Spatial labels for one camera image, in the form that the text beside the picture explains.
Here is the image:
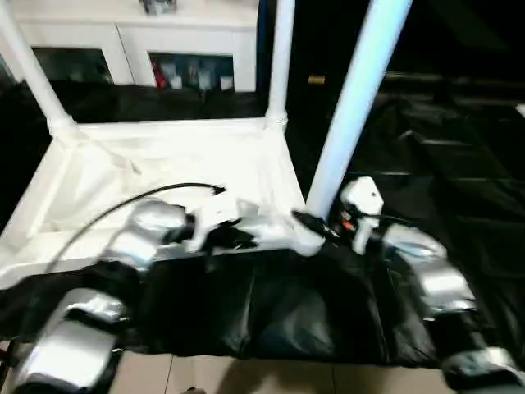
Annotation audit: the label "dark objects on cabinet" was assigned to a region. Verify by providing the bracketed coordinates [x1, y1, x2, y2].
[138, 0, 178, 16]

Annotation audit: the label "white plastic table leg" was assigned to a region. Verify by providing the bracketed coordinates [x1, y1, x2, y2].
[306, 0, 414, 222]
[0, 0, 81, 139]
[264, 0, 297, 131]

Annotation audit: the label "long black bar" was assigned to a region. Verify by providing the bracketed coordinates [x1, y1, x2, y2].
[385, 71, 525, 85]

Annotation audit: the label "black left wrist camera cable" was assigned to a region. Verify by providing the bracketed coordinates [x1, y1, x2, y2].
[44, 182, 229, 274]

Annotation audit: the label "white plastic table top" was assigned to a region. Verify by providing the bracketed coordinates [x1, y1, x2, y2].
[0, 114, 329, 291]

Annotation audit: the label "white glass-door cabinet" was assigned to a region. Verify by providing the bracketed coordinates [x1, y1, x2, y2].
[7, 0, 263, 94]

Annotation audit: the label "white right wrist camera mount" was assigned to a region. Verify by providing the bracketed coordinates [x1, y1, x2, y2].
[340, 176, 385, 254]

